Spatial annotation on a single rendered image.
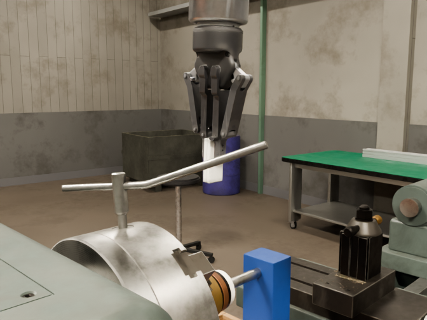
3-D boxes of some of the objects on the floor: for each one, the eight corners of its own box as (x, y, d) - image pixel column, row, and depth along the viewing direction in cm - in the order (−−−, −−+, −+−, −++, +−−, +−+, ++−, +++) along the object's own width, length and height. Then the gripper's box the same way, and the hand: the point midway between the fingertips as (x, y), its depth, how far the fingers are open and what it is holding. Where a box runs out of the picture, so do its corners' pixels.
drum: (248, 192, 663) (248, 134, 651) (218, 197, 630) (218, 136, 618) (223, 186, 706) (224, 131, 694) (194, 190, 673) (194, 134, 661)
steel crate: (215, 183, 723) (215, 133, 711) (150, 193, 653) (149, 138, 642) (180, 174, 799) (180, 129, 787) (119, 183, 730) (117, 133, 718)
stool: (187, 242, 445) (186, 167, 434) (225, 260, 400) (226, 176, 389) (129, 256, 408) (127, 174, 397) (165, 277, 362) (163, 185, 352)
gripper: (268, 26, 68) (259, 186, 72) (206, 30, 77) (201, 171, 81) (232, 21, 62) (225, 193, 67) (170, 25, 71) (168, 177, 76)
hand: (213, 160), depth 73 cm, fingers closed
